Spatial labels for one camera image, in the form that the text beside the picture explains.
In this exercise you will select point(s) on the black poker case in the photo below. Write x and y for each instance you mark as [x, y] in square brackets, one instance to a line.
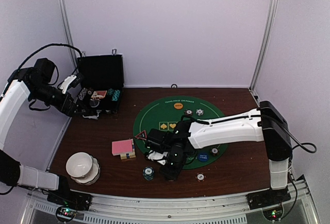
[101, 73]

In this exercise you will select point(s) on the red backed card deck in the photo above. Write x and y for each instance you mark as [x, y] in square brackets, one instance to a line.
[122, 147]

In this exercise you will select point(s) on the white ceramic bowl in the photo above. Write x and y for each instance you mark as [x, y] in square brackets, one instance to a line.
[79, 165]

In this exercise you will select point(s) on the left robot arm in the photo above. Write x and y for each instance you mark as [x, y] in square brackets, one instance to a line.
[32, 84]

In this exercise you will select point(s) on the orange black poker chip stack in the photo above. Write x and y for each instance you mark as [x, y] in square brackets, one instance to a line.
[200, 177]

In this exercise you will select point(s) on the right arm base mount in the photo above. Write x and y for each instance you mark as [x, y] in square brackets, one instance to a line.
[267, 198]

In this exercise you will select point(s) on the green poker chip stack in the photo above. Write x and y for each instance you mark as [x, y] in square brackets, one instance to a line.
[148, 173]

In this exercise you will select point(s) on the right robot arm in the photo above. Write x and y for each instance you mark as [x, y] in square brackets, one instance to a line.
[262, 124]

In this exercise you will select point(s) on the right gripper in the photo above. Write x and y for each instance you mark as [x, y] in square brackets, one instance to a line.
[172, 173]

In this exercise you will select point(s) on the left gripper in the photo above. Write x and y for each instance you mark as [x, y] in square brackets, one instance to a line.
[68, 109]

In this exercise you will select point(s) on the blue gold card box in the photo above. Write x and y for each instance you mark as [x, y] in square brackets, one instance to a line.
[129, 155]

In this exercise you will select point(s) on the teal chips in case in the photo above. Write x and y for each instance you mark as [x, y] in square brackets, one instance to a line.
[113, 94]

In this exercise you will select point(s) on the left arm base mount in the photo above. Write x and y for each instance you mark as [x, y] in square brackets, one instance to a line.
[75, 200]

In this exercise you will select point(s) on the red cards in case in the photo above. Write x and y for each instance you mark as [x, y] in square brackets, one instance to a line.
[99, 94]

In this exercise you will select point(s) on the white scalloped plate stack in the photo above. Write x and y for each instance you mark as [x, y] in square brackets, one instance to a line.
[93, 175]

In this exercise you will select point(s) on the orange dealer button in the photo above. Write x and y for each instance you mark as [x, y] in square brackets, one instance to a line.
[178, 106]

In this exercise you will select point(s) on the triangular all-in button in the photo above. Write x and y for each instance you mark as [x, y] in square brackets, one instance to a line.
[142, 135]

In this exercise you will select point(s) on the blue white chips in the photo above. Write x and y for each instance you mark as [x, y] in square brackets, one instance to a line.
[199, 112]

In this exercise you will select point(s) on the blue small blind button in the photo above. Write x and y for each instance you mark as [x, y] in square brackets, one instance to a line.
[203, 157]

